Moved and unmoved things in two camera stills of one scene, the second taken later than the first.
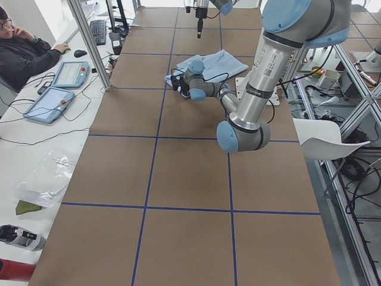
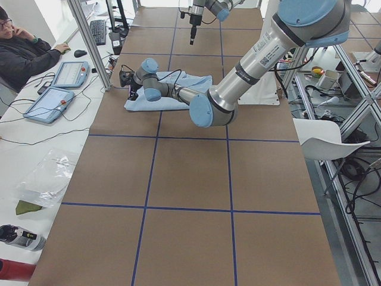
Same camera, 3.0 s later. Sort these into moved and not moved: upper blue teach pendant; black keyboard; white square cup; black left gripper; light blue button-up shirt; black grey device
Moved: light blue button-up shirt; black left gripper
Not moved: black grey device; white square cup; black keyboard; upper blue teach pendant
